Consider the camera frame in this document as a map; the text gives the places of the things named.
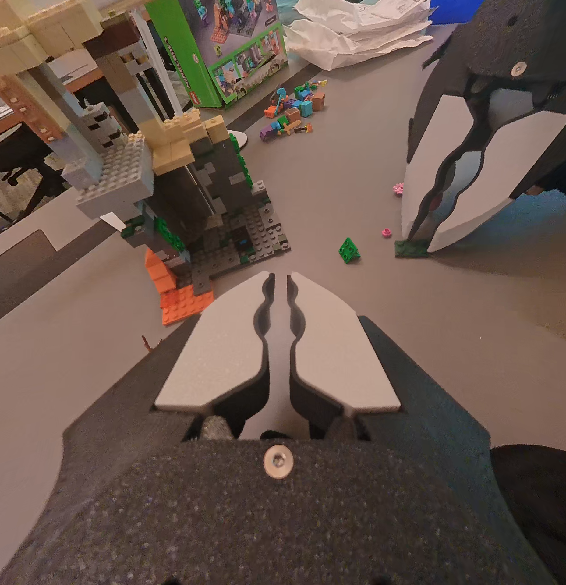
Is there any black office chair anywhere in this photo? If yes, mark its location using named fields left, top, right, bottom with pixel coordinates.
left=0, top=133, right=71, bottom=188

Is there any wooden white book stand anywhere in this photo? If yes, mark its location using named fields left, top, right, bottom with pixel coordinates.
left=130, top=9, right=250, bottom=151

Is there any black wrist rest cushion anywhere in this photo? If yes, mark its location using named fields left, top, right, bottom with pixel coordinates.
left=491, top=443, right=566, bottom=585

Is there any dark green plate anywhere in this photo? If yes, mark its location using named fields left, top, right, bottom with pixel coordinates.
left=394, top=240, right=430, bottom=259

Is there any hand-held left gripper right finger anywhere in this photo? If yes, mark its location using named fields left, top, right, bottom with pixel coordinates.
left=287, top=272, right=401, bottom=437

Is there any green toy brick set box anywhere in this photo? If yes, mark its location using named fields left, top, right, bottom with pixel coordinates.
left=145, top=0, right=289, bottom=109

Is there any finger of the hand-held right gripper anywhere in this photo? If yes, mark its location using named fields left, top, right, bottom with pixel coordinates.
left=401, top=94, right=479, bottom=242
left=427, top=111, right=566, bottom=253

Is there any pile of colourful loose bricks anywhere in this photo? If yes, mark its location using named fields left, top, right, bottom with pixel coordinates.
left=259, top=79, right=329, bottom=142

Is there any toy brick castle model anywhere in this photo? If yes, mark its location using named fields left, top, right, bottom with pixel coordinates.
left=0, top=0, right=292, bottom=326

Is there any blue plastic storage bin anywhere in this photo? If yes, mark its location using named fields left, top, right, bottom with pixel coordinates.
left=429, top=0, right=482, bottom=23

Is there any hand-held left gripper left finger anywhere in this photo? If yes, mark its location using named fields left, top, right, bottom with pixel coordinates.
left=154, top=271, right=275, bottom=437

